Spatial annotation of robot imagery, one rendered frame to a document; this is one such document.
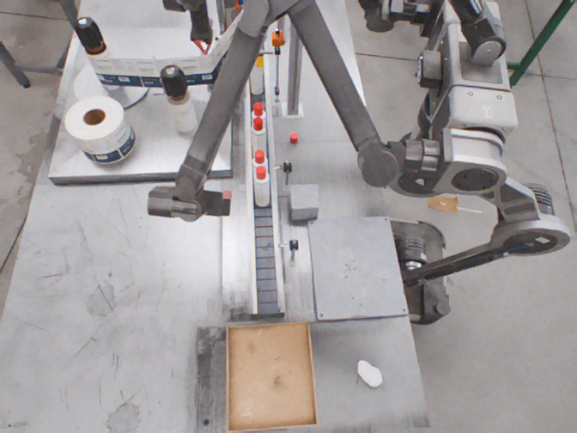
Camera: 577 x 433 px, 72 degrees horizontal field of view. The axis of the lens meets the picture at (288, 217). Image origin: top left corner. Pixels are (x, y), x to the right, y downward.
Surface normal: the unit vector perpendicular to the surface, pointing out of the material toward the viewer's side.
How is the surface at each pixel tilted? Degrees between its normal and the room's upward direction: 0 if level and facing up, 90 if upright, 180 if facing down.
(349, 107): 53
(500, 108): 0
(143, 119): 0
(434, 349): 0
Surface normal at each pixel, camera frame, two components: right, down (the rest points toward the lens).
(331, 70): -0.13, 0.42
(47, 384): 0.04, -0.45
